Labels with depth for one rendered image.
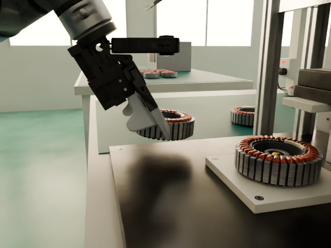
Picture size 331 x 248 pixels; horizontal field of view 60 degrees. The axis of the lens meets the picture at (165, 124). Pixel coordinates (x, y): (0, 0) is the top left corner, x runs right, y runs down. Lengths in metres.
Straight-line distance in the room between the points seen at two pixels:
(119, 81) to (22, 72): 4.48
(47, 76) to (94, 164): 4.37
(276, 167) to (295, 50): 1.16
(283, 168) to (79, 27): 0.35
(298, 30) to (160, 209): 1.26
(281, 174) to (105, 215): 0.22
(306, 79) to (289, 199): 0.17
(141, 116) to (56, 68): 4.41
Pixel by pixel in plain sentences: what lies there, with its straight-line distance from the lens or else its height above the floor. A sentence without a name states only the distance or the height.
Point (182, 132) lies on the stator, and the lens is 0.48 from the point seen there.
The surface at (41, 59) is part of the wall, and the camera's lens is 4.87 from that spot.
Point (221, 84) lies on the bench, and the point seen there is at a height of 0.73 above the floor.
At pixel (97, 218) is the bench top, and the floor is 0.75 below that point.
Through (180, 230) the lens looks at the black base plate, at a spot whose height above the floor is 0.77.
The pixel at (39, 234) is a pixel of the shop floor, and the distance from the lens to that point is 1.75.
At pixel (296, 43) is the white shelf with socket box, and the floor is 0.97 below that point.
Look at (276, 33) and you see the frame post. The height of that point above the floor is 0.98.
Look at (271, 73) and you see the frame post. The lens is 0.61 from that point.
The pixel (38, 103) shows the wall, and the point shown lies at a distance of 4.95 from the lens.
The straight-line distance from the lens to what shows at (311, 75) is 0.44.
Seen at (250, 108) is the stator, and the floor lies 0.78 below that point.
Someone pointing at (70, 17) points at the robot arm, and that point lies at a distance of 0.47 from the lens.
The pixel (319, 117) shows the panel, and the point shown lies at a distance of 0.73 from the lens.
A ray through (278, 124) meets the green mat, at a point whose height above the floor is 0.75.
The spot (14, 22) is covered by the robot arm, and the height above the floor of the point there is 0.99.
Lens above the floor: 0.95
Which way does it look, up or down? 15 degrees down
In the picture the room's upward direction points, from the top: straight up
